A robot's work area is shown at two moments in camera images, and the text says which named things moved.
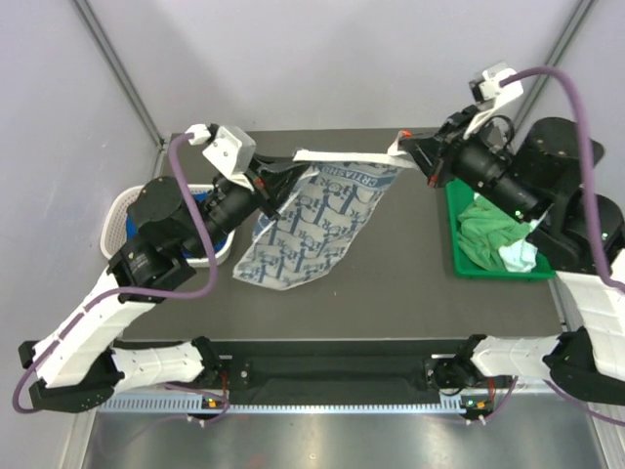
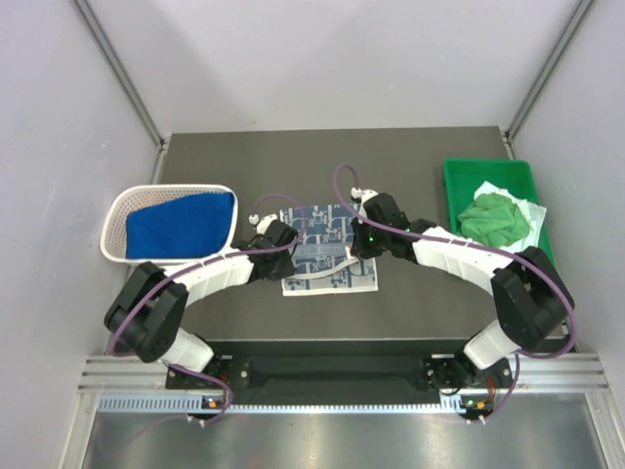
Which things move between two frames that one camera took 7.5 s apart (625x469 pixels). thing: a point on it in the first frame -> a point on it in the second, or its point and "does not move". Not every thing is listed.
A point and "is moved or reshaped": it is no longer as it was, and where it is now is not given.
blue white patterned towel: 328,223 is moved or reshaped
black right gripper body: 482,166 -> 369,240
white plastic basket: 114,231 does not move
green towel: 483,229 does not move
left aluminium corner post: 101,35 does not move
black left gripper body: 229,209 -> 283,268
